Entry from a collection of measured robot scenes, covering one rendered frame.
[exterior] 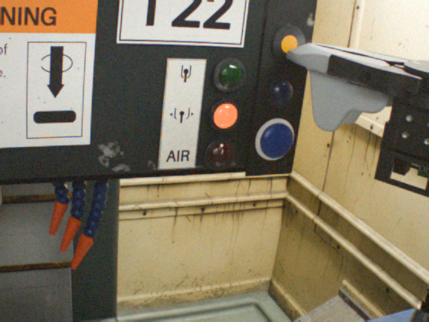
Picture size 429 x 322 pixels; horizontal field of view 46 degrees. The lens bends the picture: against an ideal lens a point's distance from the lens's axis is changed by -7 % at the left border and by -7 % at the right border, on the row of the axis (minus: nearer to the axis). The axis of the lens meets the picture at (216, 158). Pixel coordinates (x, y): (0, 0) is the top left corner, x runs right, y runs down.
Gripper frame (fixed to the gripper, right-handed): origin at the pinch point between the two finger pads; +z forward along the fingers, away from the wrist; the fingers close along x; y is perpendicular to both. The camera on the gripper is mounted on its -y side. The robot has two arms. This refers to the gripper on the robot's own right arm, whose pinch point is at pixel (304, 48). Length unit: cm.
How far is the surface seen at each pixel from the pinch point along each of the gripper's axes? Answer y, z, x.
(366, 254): 64, 17, 91
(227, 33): -0.5, 4.3, -4.4
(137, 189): 60, 81, 69
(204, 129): 7.1, 4.9, -5.2
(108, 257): 60, 59, 36
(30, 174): 10.1, 11.6, -16.8
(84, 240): 25.5, 22.2, -2.4
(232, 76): 2.6, 3.5, -4.2
